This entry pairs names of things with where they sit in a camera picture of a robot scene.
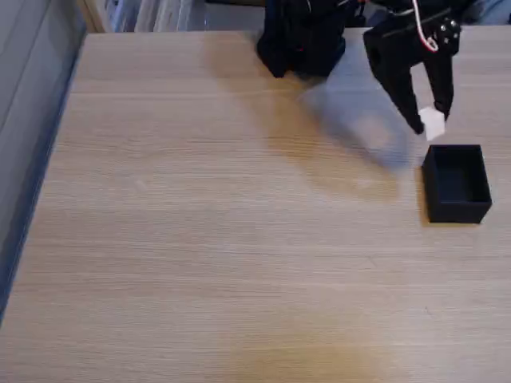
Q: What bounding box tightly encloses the white and red cable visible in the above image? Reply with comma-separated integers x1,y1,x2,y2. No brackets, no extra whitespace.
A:
410,0,440,52

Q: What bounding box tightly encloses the pale folded cloth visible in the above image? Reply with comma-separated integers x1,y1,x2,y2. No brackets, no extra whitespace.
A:
111,0,208,34

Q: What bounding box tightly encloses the white cube block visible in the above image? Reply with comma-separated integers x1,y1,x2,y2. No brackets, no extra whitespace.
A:
418,105,447,142

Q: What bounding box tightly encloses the wooden post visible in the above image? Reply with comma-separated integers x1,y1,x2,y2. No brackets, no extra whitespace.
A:
77,0,107,34

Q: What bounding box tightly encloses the black open box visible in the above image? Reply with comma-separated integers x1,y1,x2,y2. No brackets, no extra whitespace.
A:
421,143,493,224

